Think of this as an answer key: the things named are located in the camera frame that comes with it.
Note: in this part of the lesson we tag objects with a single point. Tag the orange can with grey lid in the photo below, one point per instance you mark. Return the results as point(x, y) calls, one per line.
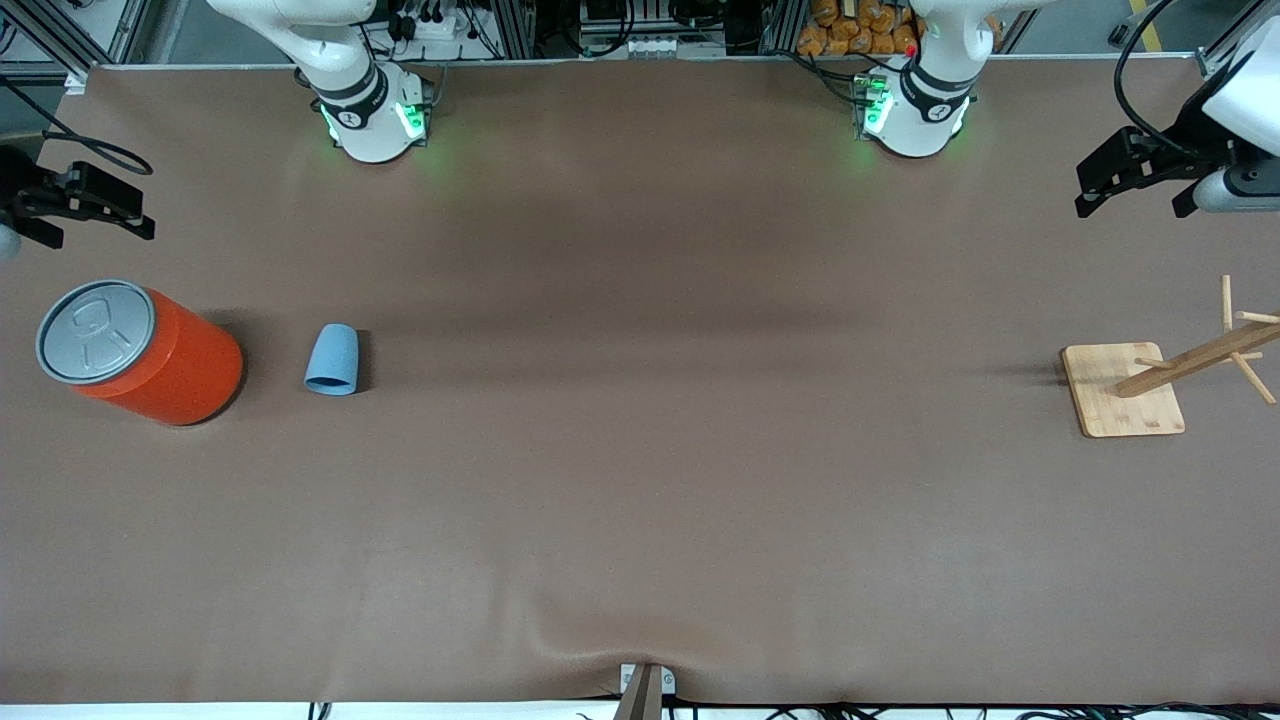
point(170, 365)

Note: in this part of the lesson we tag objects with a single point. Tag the aluminium frame post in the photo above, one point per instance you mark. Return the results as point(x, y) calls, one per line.
point(512, 25)
point(785, 25)

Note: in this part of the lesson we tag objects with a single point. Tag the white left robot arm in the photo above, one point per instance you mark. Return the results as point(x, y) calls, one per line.
point(915, 125)

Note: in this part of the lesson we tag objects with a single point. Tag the orange packaged snacks pile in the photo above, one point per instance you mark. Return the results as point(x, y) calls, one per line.
point(850, 30)

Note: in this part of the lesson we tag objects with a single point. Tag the aluminium frame strut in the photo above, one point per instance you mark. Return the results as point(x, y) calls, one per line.
point(1235, 35)
point(50, 35)

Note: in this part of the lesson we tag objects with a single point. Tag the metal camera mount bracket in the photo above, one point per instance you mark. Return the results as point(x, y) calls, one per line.
point(645, 690)

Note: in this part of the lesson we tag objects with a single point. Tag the brown table mat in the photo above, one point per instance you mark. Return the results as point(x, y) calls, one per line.
point(640, 500)

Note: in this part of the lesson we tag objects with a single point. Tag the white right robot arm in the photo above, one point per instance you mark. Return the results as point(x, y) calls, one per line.
point(365, 120)

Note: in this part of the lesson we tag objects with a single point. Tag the white terminal strip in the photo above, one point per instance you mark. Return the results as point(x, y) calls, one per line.
point(675, 47)

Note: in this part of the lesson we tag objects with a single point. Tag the white power strip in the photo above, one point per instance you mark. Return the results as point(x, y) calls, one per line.
point(435, 28)

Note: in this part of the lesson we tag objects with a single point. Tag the wooden mug tree rack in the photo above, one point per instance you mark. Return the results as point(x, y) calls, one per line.
point(1125, 390)

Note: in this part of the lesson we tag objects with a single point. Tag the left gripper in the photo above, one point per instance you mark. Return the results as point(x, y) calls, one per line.
point(1187, 131)

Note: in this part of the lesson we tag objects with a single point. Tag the light blue plastic cup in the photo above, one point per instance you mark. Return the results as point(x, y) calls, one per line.
point(333, 360)

